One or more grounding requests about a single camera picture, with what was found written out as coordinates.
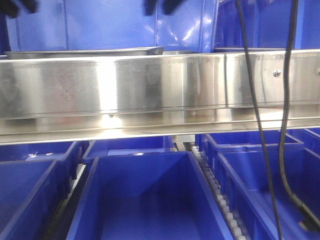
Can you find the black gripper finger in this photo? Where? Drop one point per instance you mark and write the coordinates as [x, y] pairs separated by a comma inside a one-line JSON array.
[[31, 5], [170, 6], [150, 7], [9, 8]]

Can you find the silver steel tray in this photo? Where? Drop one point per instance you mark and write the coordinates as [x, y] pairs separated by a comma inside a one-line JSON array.
[[135, 51]]

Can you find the large blue crate upper left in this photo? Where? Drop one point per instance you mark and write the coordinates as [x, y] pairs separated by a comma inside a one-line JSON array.
[[110, 24]]

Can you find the blue crate upper right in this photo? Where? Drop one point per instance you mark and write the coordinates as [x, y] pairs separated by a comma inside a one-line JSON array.
[[267, 24]]

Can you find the round head screw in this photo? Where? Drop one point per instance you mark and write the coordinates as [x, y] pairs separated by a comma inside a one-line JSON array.
[[276, 73]]

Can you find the blue bin lower left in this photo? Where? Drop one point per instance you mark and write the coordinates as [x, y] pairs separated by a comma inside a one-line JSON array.
[[29, 195]]

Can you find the blue bin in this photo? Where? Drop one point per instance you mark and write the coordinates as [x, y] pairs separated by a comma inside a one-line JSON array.
[[243, 178], [160, 196], [29, 195]]

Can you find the blue bin lower right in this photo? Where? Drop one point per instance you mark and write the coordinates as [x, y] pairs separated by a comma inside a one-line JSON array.
[[243, 178]]

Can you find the blue bin lower centre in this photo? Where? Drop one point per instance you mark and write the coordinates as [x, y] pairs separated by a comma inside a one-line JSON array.
[[160, 196]]

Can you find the roller track strip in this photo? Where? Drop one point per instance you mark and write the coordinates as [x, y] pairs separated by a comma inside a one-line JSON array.
[[221, 200]]

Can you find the stainless steel shelf rail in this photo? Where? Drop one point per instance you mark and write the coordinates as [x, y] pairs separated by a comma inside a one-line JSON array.
[[108, 97]]

